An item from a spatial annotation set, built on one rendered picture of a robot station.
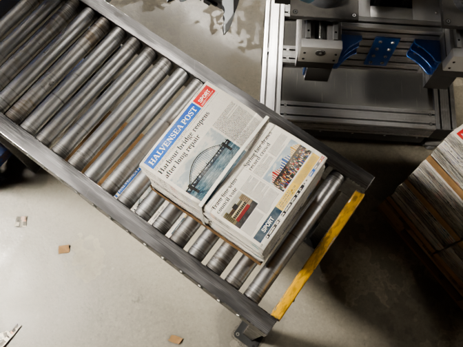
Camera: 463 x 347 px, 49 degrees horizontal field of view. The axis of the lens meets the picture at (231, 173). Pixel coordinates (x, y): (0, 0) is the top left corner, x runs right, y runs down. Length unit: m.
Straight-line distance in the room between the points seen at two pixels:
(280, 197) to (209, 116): 0.28
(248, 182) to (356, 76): 1.25
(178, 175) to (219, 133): 0.15
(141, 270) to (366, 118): 1.17
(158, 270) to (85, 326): 0.37
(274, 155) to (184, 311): 1.11
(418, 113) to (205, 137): 1.28
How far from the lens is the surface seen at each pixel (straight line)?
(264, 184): 1.22
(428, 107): 2.38
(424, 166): 1.84
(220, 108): 1.29
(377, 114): 2.27
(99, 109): 1.61
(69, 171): 1.54
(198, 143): 1.25
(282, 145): 1.26
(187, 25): 2.71
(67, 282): 2.31
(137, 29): 1.73
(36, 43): 1.79
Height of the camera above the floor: 2.19
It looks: 70 degrees down
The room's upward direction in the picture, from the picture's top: 1 degrees clockwise
